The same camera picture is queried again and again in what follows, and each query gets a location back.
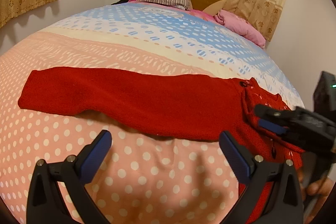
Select polka dot bed cover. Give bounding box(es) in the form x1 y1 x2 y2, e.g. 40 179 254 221
1 3 303 223

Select pink pillow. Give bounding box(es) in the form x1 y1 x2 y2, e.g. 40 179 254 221
214 10 266 49

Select person's right hand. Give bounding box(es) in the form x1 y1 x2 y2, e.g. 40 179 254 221
297 168 335 223

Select red knitted embroidered sweater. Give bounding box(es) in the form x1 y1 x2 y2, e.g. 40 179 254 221
18 67 302 223

